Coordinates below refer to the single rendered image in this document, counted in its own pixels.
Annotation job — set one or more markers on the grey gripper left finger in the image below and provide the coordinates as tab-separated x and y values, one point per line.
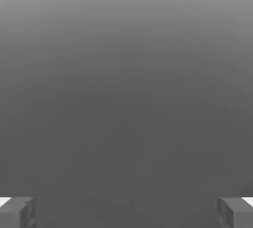
13	214

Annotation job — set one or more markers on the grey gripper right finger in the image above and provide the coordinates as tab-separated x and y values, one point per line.
238	214

